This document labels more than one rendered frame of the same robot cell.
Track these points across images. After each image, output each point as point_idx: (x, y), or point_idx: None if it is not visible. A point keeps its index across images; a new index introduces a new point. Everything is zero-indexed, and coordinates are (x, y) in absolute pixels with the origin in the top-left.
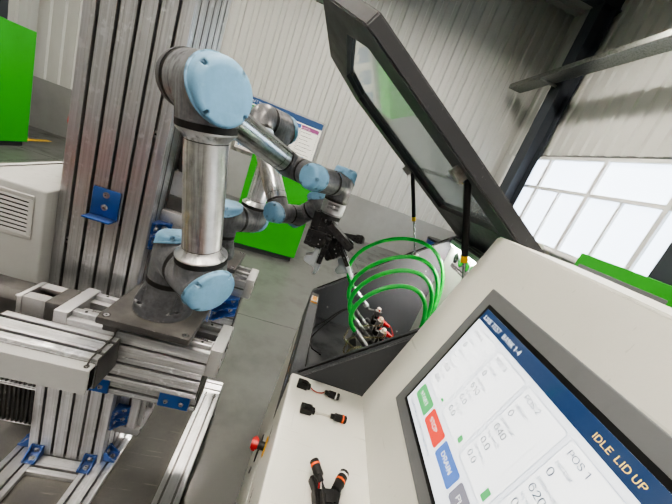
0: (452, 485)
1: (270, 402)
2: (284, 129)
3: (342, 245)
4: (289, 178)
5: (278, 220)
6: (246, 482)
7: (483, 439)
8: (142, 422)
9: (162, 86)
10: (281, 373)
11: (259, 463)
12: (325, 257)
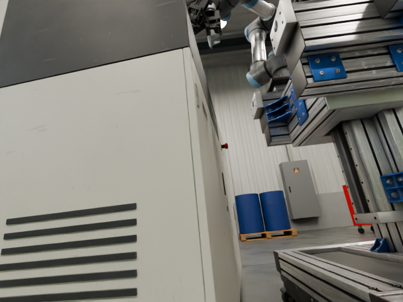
0: None
1: (219, 251)
2: None
3: (198, 32)
4: (238, 1)
5: (244, 6)
6: (228, 216)
7: None
8: (354, 210)
9: (270, 29)
10: (209, 172)
11: (222, 153)
12: (201, 25)
